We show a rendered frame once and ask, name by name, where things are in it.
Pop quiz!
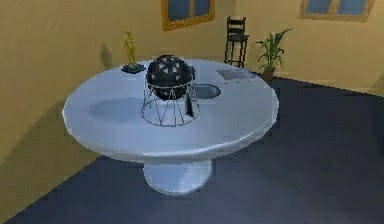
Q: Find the black wooden chair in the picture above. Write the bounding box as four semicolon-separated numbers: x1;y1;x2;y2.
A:
223;15;250;69

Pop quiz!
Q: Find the black ball on wire stand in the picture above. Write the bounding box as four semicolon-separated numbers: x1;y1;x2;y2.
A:
140;54;202;128

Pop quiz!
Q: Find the white round pedestal table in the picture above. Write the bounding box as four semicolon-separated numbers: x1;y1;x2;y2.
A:
62;58;280;196

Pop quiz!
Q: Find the grey round plate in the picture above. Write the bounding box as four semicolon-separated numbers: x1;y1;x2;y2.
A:
194;83;222;100

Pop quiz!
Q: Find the gold statuette on black base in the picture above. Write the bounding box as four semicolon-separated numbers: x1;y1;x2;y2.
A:
120;28;147;75

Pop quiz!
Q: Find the orange framed window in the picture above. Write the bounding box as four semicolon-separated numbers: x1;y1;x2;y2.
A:
161;0;216;33

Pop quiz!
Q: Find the green potted house plant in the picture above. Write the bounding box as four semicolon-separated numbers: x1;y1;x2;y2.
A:
253;27;294;83

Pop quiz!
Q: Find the tan framed window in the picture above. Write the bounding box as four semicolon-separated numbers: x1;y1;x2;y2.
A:
298;0;377;24

